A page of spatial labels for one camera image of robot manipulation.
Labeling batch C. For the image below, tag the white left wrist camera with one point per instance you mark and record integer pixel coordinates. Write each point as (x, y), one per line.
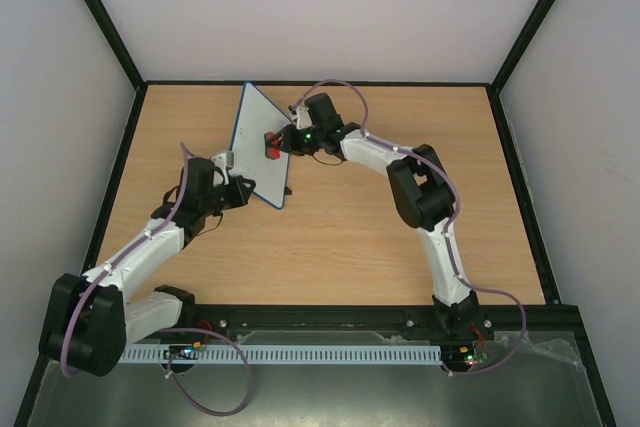
(224, 163)

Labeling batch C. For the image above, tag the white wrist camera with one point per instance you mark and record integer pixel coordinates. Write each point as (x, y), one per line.
(224, 163)
(300, 117)

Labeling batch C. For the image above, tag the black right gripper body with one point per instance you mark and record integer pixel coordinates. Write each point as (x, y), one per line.
(284, 139)

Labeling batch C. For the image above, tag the light blue slotted cable duct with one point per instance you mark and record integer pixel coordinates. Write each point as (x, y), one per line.
(294, 355)

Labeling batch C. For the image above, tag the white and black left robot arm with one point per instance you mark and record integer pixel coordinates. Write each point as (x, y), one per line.
(91, 318)

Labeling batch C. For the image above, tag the left controller circuit board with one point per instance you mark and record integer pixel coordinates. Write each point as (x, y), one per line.
(185, 351)

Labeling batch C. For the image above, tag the black enclosure frame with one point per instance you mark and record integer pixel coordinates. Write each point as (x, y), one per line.
(493, 89)

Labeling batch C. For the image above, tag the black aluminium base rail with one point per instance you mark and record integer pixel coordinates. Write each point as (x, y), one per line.
(414, 323)

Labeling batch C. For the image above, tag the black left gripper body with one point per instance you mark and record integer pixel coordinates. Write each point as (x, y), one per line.
(213, 206)

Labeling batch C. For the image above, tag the controller circuit board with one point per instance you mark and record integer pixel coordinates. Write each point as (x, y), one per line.
(185, 351)
(462, 358)

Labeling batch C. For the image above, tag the right controller circuit board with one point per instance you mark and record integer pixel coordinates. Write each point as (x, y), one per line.
(462, 358)

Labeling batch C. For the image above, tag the red whiteboard eraser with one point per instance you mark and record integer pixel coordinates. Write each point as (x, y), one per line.
(268, 144)

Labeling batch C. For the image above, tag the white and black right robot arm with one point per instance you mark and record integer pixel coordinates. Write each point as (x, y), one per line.
(424, 196)

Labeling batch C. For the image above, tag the small blue-framed whiteboard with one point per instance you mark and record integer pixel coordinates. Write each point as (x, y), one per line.
(257, 116)

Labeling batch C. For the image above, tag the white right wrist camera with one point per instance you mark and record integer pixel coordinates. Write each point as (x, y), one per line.
(300, 117)

